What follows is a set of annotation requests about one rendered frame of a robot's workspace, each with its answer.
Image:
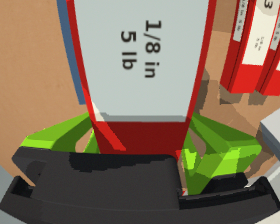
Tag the red box of welding electrodes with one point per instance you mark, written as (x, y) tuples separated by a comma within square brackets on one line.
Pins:
[(141, 64)]

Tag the red welding electrode box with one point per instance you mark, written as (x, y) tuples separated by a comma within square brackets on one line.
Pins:
[(253, 29)]

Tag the red box with white label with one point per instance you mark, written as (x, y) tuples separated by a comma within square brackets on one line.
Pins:
[(269, 80)]

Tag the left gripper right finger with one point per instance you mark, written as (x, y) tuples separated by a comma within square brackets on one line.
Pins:
[(228, 151)]

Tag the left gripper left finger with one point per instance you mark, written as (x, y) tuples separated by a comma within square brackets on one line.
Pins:
[(64, 136)]

